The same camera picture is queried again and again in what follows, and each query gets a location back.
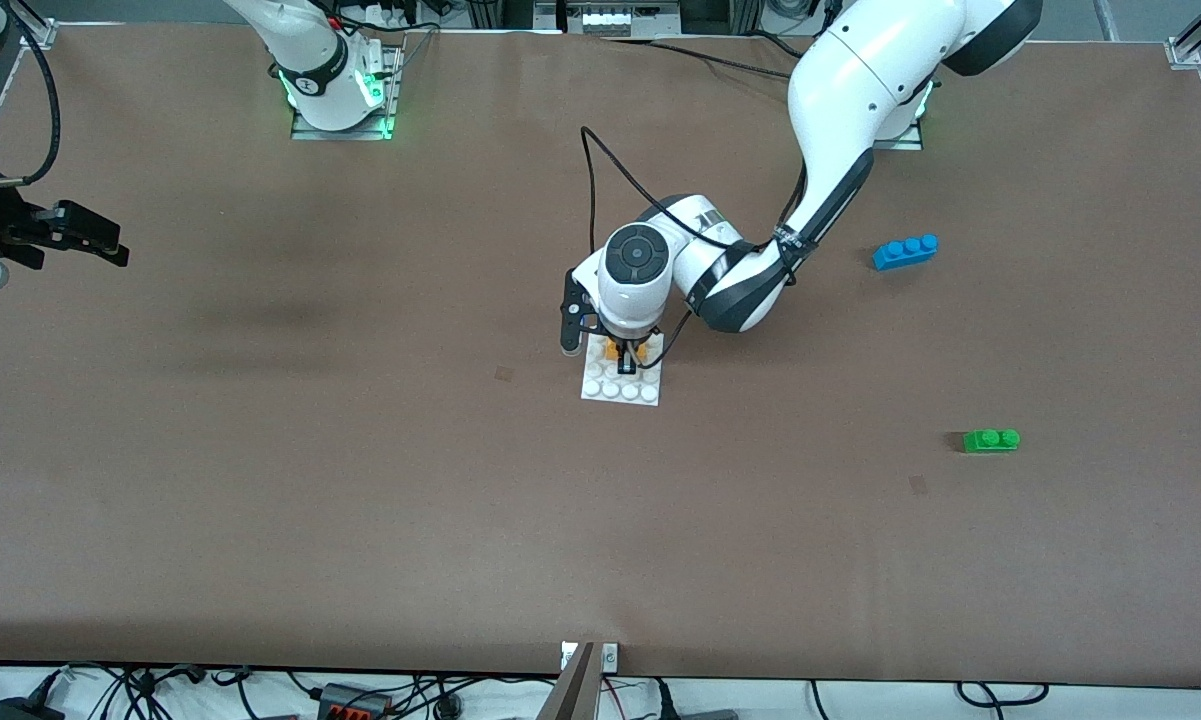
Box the long black table cable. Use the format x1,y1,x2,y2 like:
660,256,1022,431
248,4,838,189
600,36,799,81

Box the white studded base plate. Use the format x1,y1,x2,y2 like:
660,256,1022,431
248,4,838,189
580,335,666,407

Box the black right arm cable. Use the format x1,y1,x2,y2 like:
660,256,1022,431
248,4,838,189
0,0,61,189

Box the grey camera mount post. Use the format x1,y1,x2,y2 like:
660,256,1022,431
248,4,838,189
538,642,601,720

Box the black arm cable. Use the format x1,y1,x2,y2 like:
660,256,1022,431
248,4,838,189
0,0,61,189
579,126,761,263

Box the black box orange connectors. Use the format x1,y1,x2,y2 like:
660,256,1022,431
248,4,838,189
318,683,393,720

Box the black looped floor cable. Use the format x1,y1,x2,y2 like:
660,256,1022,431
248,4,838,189
955,683,1051,708

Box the blue three-stud block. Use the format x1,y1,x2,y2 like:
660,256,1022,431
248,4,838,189
872,234,940,272

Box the white power strip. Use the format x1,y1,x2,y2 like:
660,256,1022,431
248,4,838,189
565,0,681,39

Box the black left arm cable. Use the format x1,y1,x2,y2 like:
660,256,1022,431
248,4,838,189
579,126,761,263

